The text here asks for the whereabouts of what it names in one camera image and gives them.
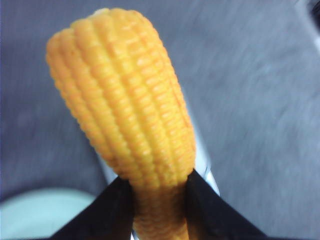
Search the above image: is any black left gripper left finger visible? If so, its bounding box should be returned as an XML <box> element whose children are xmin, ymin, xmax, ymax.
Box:
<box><xmin>51</xmin><ymin>178</ymin><xmax>134</xmax><ymax>240</ymax></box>

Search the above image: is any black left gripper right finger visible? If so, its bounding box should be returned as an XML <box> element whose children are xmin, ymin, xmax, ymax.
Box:
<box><xmin>185</xmin><ymin>170</ymin><xmax>269</xmax><ymax>240</ymax></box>

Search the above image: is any yellow corn cob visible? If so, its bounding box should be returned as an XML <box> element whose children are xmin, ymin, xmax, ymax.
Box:
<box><xmin>46</xmin><ymin>8</ymin><xmax>196</xmax><ymax>240</ymax></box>

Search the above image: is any silver digital kitchen scale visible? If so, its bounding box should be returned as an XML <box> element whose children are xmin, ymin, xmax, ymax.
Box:
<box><xmin>96</xmin><ymin>88</ymin><xmax>220</xmax><ymax>196</ymax></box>

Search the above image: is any light green plate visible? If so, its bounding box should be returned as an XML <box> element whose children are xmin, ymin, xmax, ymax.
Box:
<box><xmin>0</xmin><ymin>188</ymin><xmax>95</xmax><ymax>240</ymax></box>

